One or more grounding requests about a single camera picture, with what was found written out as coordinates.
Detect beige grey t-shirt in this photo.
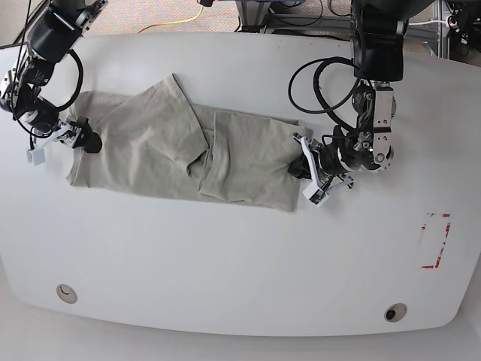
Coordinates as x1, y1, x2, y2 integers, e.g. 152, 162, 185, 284
67, 75, 312, 211

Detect red tape rectangle marking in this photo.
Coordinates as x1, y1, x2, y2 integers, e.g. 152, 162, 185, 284
417, 213, 452, 269

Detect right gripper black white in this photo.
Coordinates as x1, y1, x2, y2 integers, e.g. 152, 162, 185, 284
28, 117, 102, 154

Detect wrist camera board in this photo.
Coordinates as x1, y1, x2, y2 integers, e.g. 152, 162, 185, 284
302, 183, 329, 208
26, 148, 46, 166

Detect round table grommet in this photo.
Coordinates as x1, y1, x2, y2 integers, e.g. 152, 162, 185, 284
56, 284, 78, 305
384, 303, 407, 323

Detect left round table grommet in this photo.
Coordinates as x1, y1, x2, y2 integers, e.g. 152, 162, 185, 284
56, 284, 78, 305

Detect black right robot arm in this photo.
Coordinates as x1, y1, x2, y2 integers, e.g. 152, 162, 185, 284
1, 1, 108, 153

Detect yellow cable on floor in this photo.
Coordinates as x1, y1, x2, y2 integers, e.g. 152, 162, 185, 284
138, 3, 204, 34

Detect aluminium frame rail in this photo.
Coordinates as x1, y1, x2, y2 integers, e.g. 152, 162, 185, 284
236, 0, 452, 59

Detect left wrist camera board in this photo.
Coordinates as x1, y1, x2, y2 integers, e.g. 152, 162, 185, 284
302, 183, 329, 208

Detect black coiled cables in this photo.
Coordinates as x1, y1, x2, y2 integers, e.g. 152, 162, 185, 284
288, 0, 373, 132

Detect right round table grommet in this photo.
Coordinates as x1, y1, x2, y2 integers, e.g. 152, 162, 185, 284
384, 303, 407, 323

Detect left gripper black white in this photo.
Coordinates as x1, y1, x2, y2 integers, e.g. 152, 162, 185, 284
288, 132, 354, 191

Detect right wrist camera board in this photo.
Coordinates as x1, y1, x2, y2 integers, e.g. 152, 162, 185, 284
26, 148, 46, 166

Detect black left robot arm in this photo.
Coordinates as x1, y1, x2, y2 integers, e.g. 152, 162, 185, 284
289, 1, 408, 195

